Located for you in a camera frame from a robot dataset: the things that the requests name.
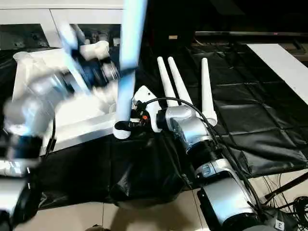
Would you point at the white plastic table leg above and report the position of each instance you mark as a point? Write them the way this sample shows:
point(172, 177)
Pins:
point(167, 82)
point(179, 82)
point(208, 96)
point(129, 57)

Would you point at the white plastic table top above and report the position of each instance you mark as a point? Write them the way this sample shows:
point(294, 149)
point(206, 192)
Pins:
point(86, 113)

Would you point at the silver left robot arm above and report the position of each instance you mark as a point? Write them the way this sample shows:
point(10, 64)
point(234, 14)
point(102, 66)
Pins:
point(29, 110)

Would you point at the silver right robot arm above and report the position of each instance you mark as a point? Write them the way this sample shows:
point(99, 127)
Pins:
point(202, 139)

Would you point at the white cabinet with glass doors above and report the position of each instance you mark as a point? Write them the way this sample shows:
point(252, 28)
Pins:
point(29, 17)

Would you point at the black plastic mat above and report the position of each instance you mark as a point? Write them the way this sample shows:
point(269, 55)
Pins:
point(269, 134)

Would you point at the white board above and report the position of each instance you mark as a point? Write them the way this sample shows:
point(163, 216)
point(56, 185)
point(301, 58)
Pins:
point(284, 70)

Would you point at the black stand base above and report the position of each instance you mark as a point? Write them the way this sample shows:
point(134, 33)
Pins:
point(288, 225)

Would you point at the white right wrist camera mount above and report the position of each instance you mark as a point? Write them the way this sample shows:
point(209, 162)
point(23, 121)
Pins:
point(147, 98)

